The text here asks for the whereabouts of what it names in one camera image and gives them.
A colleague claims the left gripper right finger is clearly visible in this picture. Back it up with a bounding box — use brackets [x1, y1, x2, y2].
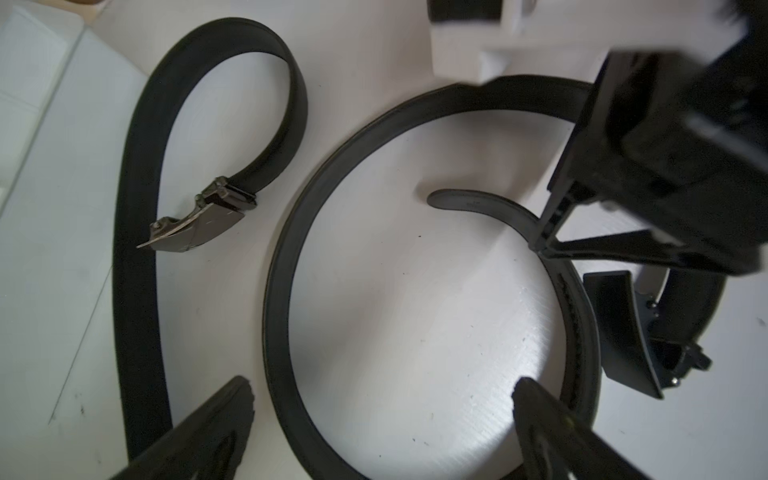
[512, 377, 647, 479]

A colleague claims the black belt long middle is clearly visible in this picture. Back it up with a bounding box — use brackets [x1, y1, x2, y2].
[112, 17, 308, 460]

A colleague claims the white divided storage tray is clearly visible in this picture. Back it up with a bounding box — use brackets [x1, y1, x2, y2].
[1, 1, 147, 218]

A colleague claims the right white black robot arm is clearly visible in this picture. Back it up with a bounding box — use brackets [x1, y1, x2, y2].
[428, 1, 767, 398]

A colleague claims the black belt front loop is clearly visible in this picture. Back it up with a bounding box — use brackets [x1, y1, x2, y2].
[262, 74, 727, 480]

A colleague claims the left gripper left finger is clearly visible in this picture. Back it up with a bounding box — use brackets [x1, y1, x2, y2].
[114, 376, 254, 480]

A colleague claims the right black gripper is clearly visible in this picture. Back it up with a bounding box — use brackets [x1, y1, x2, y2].
[530, 1, 767, 399]

